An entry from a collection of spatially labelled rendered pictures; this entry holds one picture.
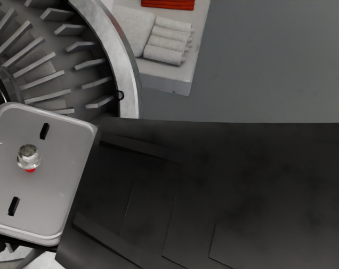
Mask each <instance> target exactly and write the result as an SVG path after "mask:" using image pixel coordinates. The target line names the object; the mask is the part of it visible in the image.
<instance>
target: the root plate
mask: <svg viewBox="0 0 339 269"><path fill-rule="evenodd" d="M44 123H48V124H49V130H48V132H47V135H46V137H45V140H43V139H40V132H41V130H42V127H43V125H44ZM97 130H98V129H97V127H96V126H95V125H93V124H91V123H89V122H86V121H82V120H78V119H76V118H72V117H68V116H64V115H61V114H57V113H54V112H49V111H47V110H43V109H39V108H36V107H32V106H28V105H25V104H21V103H18V102H6V103H3V104H1V105H0V234H1V235H5V236H9V237H12V238H16V239H19V240H24V241H27V242H31V243H35V244H39V245H42V246H47V247H53V246H57V245H59V242H60V239H61V236H62V233H63V230H64V227H65V224H66V221H67V218H68V215H69V211H70V208H71V205H72V202H73V200H74V197H75V194H76V191H77V188H78V185H79V182H80V179H81V176H82V173H83V170H84V167H85V164H86V161H87V158H88V155H89V153H90V150H91V147H92V144H93V141H94V138H95V135H96V132H97ZM26 144H32V145H34V146H36V147H37V148H38V153H39V154H40V155H41V162H40V164H39V166H37V167H36V168H35V171H34V172H27V171H26V170H25V169H23V168H21V167H20V166H19V165H18V164H17V156H18V150H19V148H20V147H21V146H23V145H26ZM14 196H15V197H18V198H19V204H18V206H17V209H16V211H15V214H14V216H9V212H8V209H9V207H10V204H11V202H12V200H13V197H14Z"/></svg>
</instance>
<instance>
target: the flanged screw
mask: <svg viewBox="0 0 339 269"><path fill-rule="evenodd" d="M40 162H41V155H40V154H39V153H38V148H37V147H36V146H34V145H32V144H26V145H23V146H21V147H20V148H19V150H18V156H17V164H18V165H19V166H20V167H21V168H23V169H25V170H26V171H27V172H34V171H35V168H36V167H37V166H39V164H40Z"/></svg>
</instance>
